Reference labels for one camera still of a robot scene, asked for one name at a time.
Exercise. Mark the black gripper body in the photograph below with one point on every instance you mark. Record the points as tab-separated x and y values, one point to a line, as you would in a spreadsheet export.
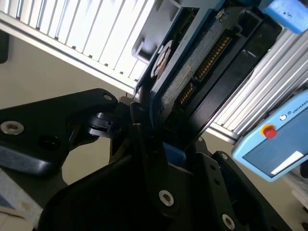
101	197

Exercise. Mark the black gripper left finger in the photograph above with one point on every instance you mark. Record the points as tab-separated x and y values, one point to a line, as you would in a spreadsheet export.
43	134

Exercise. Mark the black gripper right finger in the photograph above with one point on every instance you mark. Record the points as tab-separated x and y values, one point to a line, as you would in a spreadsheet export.
226	192

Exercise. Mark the hard disk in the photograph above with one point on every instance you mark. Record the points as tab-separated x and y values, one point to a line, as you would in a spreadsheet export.
223	79

